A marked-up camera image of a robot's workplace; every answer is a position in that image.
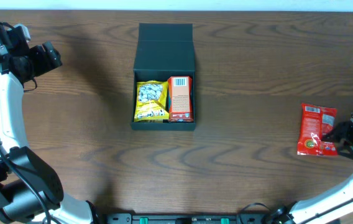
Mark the red snack pouch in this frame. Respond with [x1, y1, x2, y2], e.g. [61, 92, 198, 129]
[296, 103, 338, 156]

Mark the yellow Hacks candy bag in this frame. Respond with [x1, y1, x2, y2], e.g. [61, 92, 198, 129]
[134, 80, 169, 122]

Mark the dark green gift box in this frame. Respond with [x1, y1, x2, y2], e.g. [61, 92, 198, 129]
[132, 23, 196, 117]

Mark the red orange snack box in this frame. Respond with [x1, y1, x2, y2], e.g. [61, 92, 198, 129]
[168, 76, 194, 123]

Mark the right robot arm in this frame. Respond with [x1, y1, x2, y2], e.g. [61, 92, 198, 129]
[262, 113, 353, 224]

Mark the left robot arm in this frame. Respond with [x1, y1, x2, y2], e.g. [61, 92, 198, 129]
[0, 22, 101, 223]

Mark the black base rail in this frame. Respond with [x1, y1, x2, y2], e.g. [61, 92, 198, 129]
[104, 212, 267, 224]

